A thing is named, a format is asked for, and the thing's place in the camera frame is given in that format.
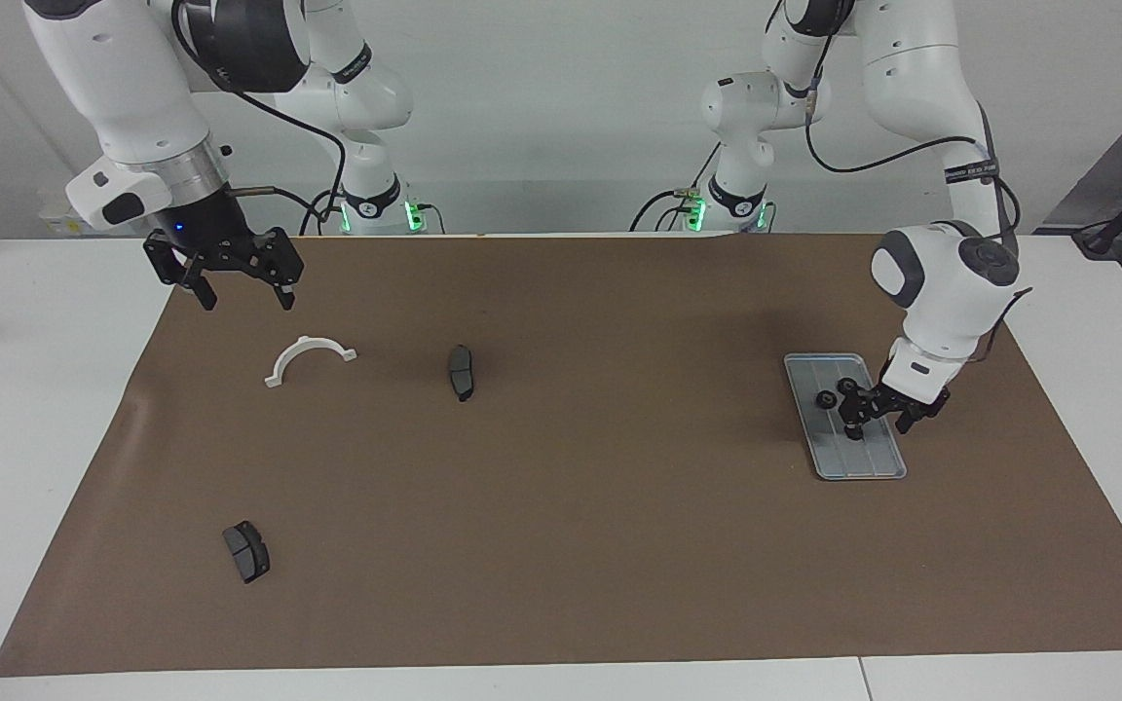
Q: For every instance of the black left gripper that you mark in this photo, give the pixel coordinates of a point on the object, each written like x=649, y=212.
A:
x=912, y=399

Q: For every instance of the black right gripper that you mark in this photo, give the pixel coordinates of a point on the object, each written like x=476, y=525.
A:
x=215, y=229

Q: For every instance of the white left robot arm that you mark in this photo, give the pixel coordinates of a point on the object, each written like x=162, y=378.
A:
x=921, y=78

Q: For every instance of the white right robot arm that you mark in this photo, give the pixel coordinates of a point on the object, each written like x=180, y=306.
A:
x=113, y=88

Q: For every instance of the grey metal tray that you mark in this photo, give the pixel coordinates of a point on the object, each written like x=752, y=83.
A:
x=868, y=460

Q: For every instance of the white box with yellow label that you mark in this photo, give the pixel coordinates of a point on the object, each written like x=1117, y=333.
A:
x=53, y=219

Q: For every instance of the dark grey brake pad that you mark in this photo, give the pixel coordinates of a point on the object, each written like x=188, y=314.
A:
x=462, y=375
x=247, y=555

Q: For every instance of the brown table mat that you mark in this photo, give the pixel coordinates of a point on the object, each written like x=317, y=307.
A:
x=561, y=545

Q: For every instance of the white semicircular bracket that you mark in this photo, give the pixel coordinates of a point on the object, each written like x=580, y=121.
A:
x=308, y=341

